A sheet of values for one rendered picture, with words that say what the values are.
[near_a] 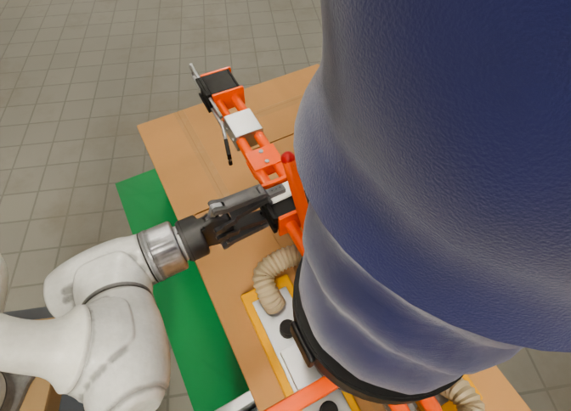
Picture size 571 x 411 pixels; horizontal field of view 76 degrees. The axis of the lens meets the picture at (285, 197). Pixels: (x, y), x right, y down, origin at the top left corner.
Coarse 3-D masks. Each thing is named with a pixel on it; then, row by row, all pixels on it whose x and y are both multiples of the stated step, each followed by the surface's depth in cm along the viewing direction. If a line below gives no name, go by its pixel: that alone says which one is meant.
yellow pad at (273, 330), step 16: (288, 288) 70; (256, 304) 68; (288, 304) 68; (256, 320) 67; (272, 320) 66; (288, 320) 64; (272, 336) 65; (288, 336) 63; (272, 352) 64; (272, 368) 63; (288, 384) 61; (320, 400) 59; (336, 400) 59; (352, 400) 60
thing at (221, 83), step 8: (208, 72) 85; (216, 72) 85; (224, 72) 85; (208, 80) 84; (216, 80) 84; (224, 80) 84; (232, 80) 84; (208, 88) 82; (216, 88) 82; (224, 88) 82; (232, 88) 82; (240, 88) 83; (216, 96) 81; (224, 96) 82; (240, 96) 84; (232, 104) 85
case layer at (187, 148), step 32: (256, 96) 184; (288, 96) 184; (160, 128) 171; (192, 128) 171; (288, 128) 171; (160, 160) 160; (192, 160) 160; (224, 160) 160; (192, 192) 150; (224, 192) 150
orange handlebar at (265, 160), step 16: (224, 112) 80; (240, 144) 75; (272, 144) 74; (256, 160) 72; (272, 160) 72; (256, 176) 71; (288, 224) 64; (320, 384) 50; (288, 400) 49; (304, 400) 49; (432, 400) 49
